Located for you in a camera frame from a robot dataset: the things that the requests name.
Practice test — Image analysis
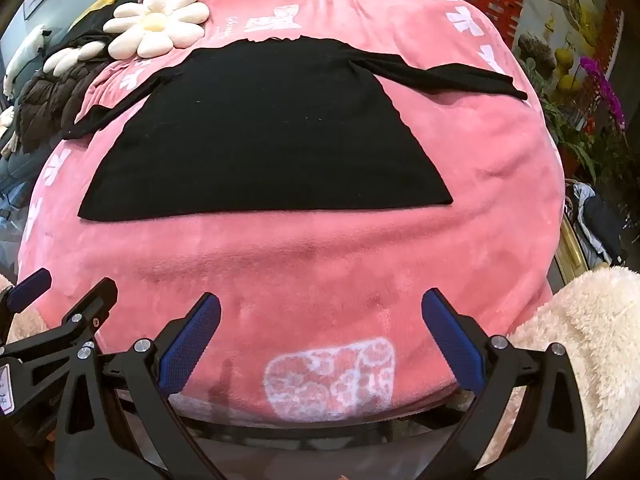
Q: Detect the black shirt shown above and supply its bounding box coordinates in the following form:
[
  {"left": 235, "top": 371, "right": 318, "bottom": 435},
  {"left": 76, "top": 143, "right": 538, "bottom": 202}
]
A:
[{"left": 67, "top": 37, "right": 525, "bottom": 222}]

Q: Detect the white plush toy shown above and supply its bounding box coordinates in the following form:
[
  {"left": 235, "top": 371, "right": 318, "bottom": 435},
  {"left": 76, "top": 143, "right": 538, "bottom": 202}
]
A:
[{"left": 2, "top": 25, "right": 51, "bottom": 99}]

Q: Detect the white daisy flower pillow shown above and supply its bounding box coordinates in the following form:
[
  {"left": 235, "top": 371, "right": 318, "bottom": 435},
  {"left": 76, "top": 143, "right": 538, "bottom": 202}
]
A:
[{"left": 103, "top": 0, "right": 210, "bottom": 61}]

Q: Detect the cream fluffy rug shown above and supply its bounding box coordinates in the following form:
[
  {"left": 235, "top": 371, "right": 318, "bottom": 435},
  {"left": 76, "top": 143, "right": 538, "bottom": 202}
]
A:
[{"left": 509, "top": 266, "right": 639, "bottom": 472}]

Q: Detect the dark brown quilted jacket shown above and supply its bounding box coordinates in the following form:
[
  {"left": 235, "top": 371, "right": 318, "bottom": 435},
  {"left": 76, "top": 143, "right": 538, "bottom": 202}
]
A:
[{"left": 14, "top": 58, "right": 108, "bottom": 153}]

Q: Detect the yellow pillow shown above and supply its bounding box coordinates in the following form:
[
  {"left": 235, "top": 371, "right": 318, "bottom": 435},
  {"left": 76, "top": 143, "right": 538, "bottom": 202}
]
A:
[{"left": 68, "top": 0, "right": 116, "bottom": 29}]

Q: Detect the purple orchid plant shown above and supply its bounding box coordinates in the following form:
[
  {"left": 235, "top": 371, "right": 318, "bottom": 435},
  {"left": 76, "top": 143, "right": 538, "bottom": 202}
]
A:
[{"left": 579, "top": 56, "right": 626, "bottom": 132}]

